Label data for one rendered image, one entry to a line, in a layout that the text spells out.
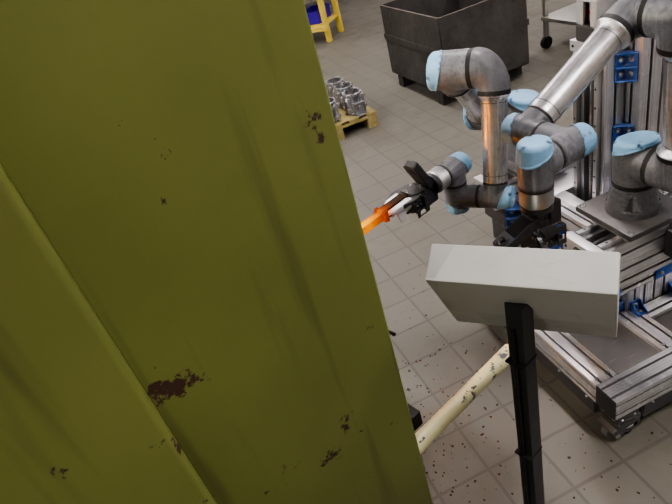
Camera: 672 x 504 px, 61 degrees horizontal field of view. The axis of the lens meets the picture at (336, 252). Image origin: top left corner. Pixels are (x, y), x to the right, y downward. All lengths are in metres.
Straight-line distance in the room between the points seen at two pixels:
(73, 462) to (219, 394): 0.27
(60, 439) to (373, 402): 0.65
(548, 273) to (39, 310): 0.82
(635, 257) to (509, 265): 0.87
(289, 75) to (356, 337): 0.49
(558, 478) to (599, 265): 1.24
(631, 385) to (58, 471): 1.82
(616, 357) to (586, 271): 1.21
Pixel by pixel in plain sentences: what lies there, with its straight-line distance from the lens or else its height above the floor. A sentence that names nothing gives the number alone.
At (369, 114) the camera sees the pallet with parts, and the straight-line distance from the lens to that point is 4.78.
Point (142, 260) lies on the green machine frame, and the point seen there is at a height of 1.51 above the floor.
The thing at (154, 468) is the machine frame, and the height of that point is 1.31.
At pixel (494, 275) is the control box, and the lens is 1.11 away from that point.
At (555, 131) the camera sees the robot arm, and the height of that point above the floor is 1.27.
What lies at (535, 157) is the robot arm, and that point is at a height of 1.27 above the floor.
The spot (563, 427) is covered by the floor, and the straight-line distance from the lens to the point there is 2.34.
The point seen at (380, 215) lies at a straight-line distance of 1.64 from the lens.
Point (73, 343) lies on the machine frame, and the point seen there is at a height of 1.52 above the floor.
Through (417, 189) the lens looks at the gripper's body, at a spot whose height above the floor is 1.02.
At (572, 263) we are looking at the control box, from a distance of 1.10.
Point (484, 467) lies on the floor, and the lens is 2.24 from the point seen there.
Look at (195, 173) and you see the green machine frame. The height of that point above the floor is 1.58.
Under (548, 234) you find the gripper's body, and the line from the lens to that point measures 1.38.
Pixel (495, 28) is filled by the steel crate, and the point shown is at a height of 0.49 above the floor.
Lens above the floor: 1.87
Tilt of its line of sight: 34 degrees down
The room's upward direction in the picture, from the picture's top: 17 degrees counter-clockwise
